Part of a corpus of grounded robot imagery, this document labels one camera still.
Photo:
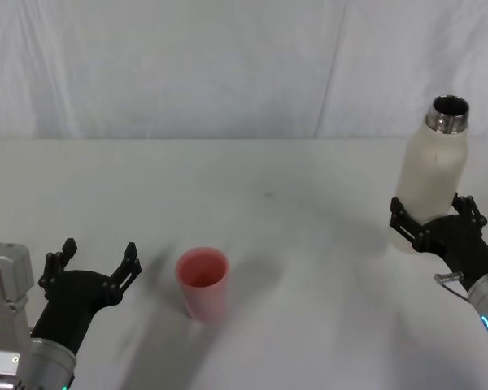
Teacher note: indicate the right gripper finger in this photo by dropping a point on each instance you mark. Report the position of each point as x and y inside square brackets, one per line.
[469, 209]
[402, 223]

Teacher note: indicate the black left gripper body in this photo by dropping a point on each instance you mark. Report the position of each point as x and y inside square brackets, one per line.
[71, 300]

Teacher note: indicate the pink plastic cup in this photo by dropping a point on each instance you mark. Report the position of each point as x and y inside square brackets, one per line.
[205, 292]

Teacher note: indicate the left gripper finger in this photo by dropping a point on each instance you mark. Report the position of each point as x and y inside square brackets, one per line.
[126, 272]
[53, 264]

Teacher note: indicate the cream vacuum bottle steel neck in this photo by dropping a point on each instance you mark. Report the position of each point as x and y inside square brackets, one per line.
[431, 170]

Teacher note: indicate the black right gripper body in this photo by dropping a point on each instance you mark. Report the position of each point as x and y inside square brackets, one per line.
[459, 239]

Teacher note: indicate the white curtain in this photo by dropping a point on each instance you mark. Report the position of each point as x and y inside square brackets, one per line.
[187, 65]

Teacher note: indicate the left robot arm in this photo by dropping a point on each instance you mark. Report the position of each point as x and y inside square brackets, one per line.
[4, 284]

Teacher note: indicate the white table cloth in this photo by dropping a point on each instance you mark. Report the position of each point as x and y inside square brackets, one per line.
[268, 252]

